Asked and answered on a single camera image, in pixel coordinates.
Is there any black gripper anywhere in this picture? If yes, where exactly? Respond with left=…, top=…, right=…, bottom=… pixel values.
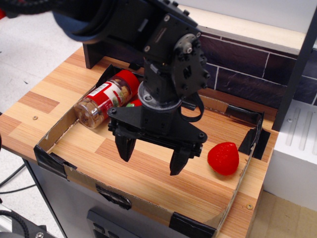
left=107, top=102, right=208, bottom=176

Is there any basil bottle with red cap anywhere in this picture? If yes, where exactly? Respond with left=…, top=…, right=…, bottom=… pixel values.
left=73, top=69, right=140, bottom=129

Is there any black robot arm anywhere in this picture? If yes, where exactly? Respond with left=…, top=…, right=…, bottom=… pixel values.
left=0, top=0, right=210, bottom=175

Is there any cardboard fence with black tape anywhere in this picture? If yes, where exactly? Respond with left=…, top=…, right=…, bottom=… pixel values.
left=34, top=63, right=265, bottom=238

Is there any red toy chili pepper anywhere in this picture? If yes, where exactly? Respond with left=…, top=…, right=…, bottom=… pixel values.
left=126, top=99, right=142, bottom=107

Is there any red toy strawberry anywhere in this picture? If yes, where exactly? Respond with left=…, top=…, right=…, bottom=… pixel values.
left=208, top=142, right=239, bottom=176

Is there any black control panel on cabinet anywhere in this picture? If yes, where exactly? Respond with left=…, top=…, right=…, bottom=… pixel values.
left=87, top=210, right=124, bottom=238

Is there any dark brick pattern back panel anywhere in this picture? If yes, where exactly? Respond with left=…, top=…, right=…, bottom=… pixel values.
left=83, top=24, right=317, bottom=130

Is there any black floor cable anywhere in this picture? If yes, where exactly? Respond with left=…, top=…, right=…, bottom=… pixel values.
left=0, top=163, right=37, bottom=194

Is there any black metal frame corner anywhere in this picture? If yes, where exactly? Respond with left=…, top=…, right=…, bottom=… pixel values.
left=0, top=200, right=50, bottom=238

